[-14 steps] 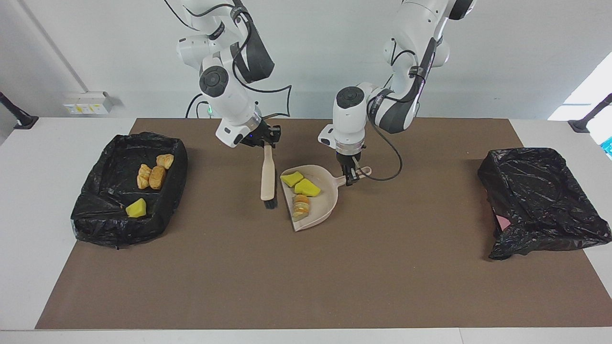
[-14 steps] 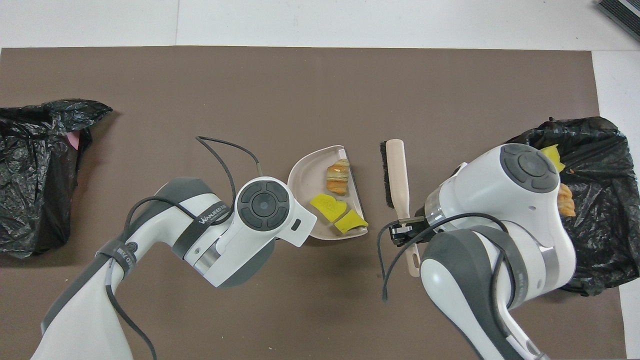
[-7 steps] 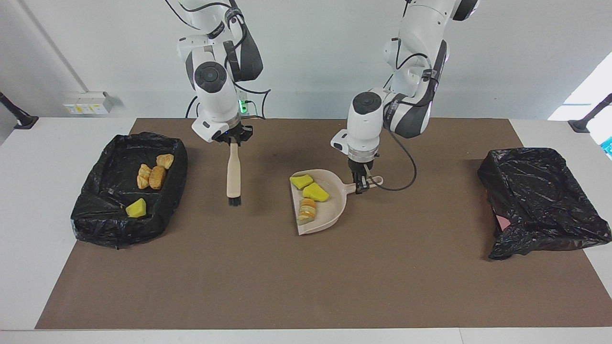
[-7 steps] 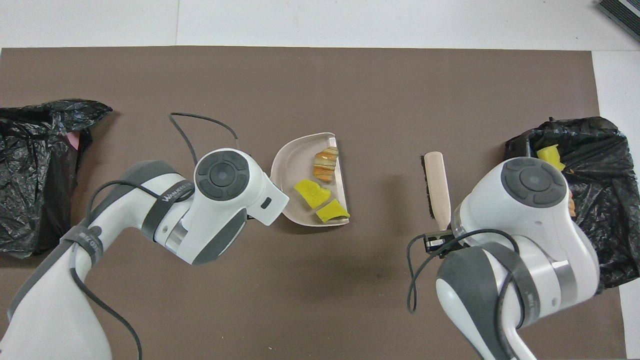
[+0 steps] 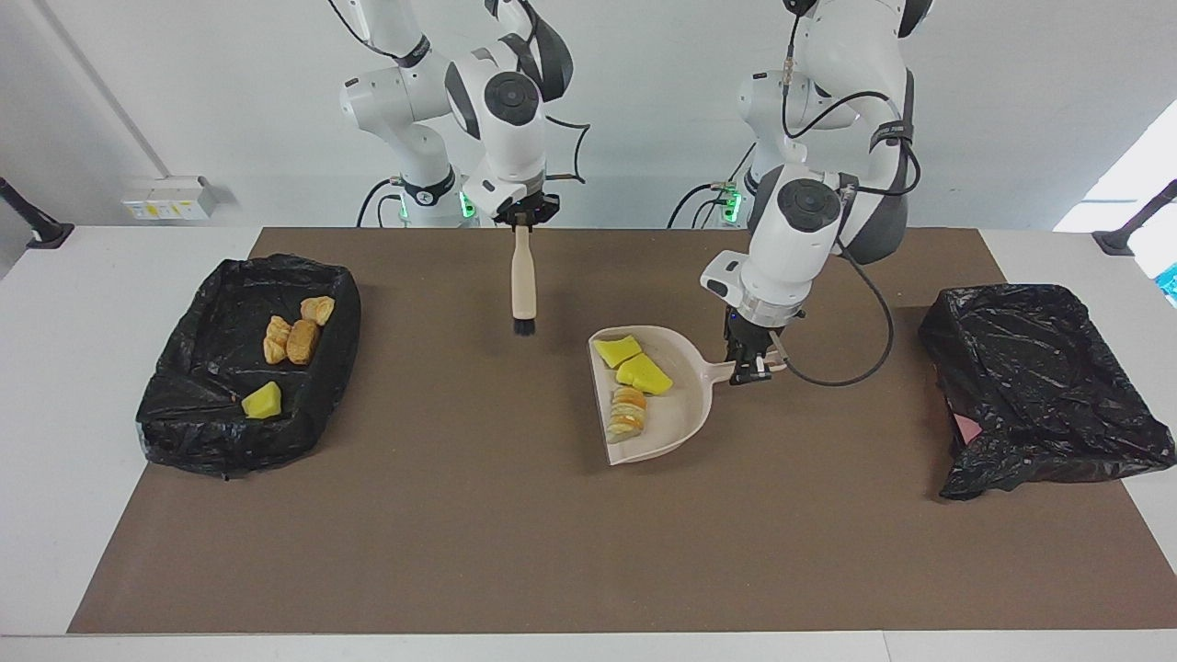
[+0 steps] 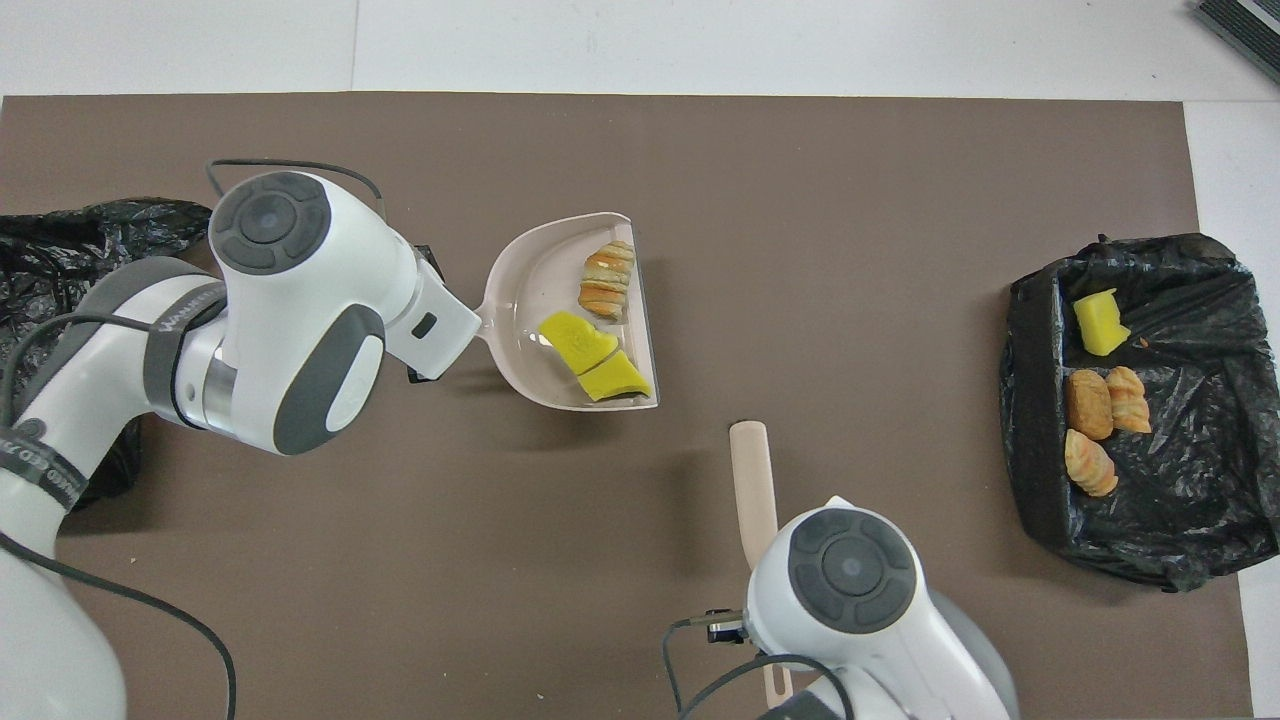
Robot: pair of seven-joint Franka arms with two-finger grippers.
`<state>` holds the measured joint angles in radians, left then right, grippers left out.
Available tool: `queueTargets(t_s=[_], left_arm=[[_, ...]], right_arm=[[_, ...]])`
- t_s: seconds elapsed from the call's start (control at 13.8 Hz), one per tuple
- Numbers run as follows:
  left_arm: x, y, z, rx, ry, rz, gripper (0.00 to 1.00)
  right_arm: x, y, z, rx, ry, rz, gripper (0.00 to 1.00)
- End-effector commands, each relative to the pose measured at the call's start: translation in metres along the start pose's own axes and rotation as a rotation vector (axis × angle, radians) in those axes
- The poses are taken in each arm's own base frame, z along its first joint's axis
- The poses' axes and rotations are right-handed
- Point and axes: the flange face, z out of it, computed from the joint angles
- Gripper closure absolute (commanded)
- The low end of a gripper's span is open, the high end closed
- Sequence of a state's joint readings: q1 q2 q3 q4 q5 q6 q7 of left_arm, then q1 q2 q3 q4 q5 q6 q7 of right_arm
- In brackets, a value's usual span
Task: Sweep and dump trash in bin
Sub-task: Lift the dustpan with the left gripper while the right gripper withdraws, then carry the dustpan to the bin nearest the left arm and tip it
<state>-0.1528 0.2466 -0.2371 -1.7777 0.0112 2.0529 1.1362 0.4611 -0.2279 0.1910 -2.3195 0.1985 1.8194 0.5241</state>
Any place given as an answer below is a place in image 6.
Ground pale flaky bread piece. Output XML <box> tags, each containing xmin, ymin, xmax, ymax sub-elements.
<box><xmin>1064</xmin><ymin>428</ymin><xmax>1120</xmax><ymax>498</ymax></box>

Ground small yellow sponge chunk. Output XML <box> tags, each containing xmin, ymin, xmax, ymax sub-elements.
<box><xmin>578</xmin><ymin>350</ymin><xmax>653</xmax><ymax>403</ymax></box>

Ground cut croissant piece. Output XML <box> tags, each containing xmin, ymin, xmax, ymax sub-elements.
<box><xmin>1105</xmin><ymin>365</ymin><xmax>1153</xmax><ymax>435</ymax></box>

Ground beige brush black bristles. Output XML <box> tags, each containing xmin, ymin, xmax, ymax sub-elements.
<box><xmin>729</xmin><ymin>420</ymin><xmax>796</xmax><ymax>701</ymax></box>

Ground brown oval bread roll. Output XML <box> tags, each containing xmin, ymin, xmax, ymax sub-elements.
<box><xmin>1065</xmin><ymin>369</ymin><xmax>1114</xmax><ymax>441</ymax></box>

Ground beige plastic dustpan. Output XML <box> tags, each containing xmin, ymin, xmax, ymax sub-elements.
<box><xmin>478</xmin><ymin>211</ymin><xmax>661</xmax><ymax>411</ymax></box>

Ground brown table mat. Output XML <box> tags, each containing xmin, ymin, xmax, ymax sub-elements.
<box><xmin>0</xmin><ymin>92</ymin><xmax>1256</xmax><ymax>720</ymax></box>

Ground crumpled black trash bag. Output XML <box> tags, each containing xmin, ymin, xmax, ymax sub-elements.
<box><xmin>0</xmin><ymin>198</ymin><xmax>213</xmax><ymax>511</ymax></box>

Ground notched yellow sponge piece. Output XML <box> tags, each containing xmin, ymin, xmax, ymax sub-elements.
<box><xmin>539</xmin><ymin>311</ymin><xmax>621</xmax><ymax>376</ymax></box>

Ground black bag lined trash bin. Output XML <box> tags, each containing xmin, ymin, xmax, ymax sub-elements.
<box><xmin>1000</xmin><ymin>233</ymin><xmax>1280</xmax><ymax>593</ymax></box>

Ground rectangular yellow sponge piece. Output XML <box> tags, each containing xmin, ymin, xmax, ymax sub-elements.
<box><xmin>1073</xmin><ymin>288</ymin><xmax>1133</xmax><ymax>358</ymax></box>

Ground dark grey ribbed object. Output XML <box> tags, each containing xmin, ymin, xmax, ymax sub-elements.
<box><xmin>1193</xmin><ymin>0</ymin><xmax>1280</xmax><ymax>86</ymax></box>

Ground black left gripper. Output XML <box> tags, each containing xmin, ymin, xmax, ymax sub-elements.
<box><xmin>404</xmin><ymin>243</ymin><xmax>447</xmax><ymax>384</ymax></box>

